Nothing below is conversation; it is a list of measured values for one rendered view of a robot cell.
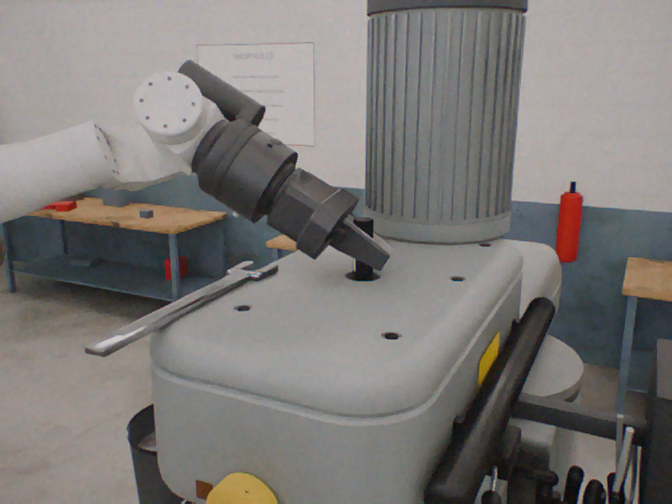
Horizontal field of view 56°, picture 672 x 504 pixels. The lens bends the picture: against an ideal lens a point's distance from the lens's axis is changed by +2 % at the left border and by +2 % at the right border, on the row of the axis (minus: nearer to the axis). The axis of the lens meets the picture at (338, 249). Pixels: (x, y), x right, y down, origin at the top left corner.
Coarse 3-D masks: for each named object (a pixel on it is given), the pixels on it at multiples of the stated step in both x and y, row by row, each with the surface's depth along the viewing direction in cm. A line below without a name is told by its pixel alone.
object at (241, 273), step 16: (240, 272) 65; (256, 272) 65; (272, 272) 67; (208, 288) 60; (224, 288) 60; (176, 304) 56; (192, 304) 56; (144, 320) 52; (160, 320) 52; (112, 336) 49; (128, 336) 49; (96, 352) 47; (112, 352) 47
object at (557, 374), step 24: (552, 360) 123; (576, 360) 123; (528, 384) 113; (552, 384) 113; (576, 384) 114; (528, 432) 104; (552, 432) 105; (576, 432) 123; (528, 456) 103; (552, 456) 106; (528, 480) 104
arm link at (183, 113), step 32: (192, 64) 67; (160, 96) 61; (192, 96) 61; (224, 96) 66; (160, 128) 60; (192, 128) 61; (224, 128) 63; (256, 128) 65; (192, 160) 64; (224, 160) 62
